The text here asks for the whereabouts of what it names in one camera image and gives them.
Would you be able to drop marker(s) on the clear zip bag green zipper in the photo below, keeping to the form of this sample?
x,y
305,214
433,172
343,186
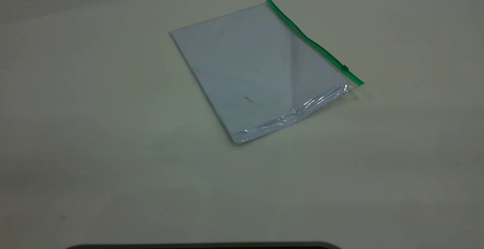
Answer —
x,y
264,71

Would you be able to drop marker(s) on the dark rounded base plate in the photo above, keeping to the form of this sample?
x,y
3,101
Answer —
x,y
204,246

